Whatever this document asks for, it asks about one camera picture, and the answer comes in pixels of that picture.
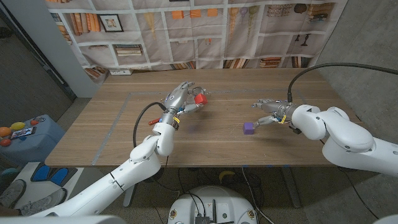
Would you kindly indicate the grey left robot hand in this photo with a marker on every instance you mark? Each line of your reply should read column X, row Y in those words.
column 175, row 99

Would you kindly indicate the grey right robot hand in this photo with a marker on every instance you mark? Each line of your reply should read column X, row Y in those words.
column 278, row 109

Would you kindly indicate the red magnetic cube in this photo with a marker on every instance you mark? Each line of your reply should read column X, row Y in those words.
column 201, row 99

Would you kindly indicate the purple magnetic cube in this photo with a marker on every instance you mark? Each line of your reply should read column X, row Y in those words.
column 248, row 128

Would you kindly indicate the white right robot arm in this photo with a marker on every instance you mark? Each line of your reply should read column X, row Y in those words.
column 348, row 140

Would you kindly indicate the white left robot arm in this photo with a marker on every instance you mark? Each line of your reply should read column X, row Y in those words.
column 130, row 171

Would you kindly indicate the small red toy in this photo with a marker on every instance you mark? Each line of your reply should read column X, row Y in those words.
column 34, row 122

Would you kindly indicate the white power strip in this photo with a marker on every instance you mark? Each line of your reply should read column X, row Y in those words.
column 121, row 72

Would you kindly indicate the printed bookshelf backdrop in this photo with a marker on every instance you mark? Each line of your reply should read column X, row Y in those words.
column 199, row 34

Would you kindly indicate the grey table leg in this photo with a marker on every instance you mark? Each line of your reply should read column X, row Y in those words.
column 292, row 186

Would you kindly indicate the yellow curved object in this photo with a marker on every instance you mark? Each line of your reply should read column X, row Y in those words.
column 226, row 172

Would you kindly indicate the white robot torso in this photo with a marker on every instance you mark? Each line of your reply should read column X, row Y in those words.
column 224, row 202

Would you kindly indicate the white table leg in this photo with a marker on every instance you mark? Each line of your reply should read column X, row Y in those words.
column 128, row 199

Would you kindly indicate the blue-grey stool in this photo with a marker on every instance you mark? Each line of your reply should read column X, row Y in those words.
column 40, row 146

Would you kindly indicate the white foot pedal blue pads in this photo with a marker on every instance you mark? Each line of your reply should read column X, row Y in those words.
column 46, row 174

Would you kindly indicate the phone with colourful screen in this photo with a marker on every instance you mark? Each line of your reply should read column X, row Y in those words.
column 23, row 132

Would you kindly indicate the yellow ball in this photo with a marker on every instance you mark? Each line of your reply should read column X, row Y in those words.
column 17, row 126

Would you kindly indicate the orange ball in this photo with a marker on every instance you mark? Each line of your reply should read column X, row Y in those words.
column 4, row 131

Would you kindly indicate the red ball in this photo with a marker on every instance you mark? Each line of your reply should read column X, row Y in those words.
column 5, row 142

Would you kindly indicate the teal round object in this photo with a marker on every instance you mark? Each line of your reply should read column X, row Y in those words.
column 7, row 174

